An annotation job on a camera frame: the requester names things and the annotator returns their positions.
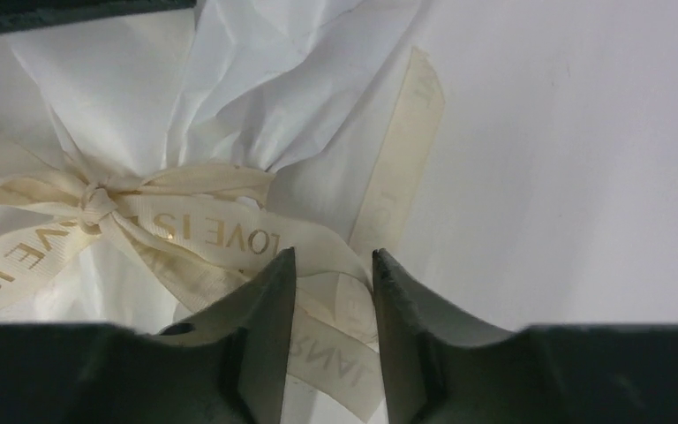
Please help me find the white paper bouquet wrap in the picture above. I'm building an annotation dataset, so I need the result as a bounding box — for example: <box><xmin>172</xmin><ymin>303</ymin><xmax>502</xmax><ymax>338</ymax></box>
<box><xmin>0</xmin><ymin>0</ymin><xmax>433</xmax><ymax>424</ymax></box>

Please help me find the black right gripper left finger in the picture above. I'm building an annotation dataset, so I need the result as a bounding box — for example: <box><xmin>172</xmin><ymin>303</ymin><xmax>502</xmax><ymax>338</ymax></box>
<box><xmin>0</xmin><ymin>248</ymin><xmax>296</xmax><ymax>423</ymax></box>

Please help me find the cream printed ribbon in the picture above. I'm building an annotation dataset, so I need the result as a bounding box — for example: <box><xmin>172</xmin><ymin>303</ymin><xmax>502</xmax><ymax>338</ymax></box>
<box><xmin>0</xmin><ymin>49</ymin><xmax>445</xmax><ymax>421</ymax></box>

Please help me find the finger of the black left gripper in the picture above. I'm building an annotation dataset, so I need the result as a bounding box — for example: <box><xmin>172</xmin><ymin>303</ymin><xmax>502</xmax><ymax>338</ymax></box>
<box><xmin>0</xmin><ymin>0</ymin><xmax>197</xmax><ymax>34</ymax></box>

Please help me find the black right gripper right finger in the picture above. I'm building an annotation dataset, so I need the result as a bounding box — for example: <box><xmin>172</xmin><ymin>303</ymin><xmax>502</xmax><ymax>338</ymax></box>
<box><xmin>373</xmin><ymin>250</ymin><xmax>678</xmax><ymax>423</ymax></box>

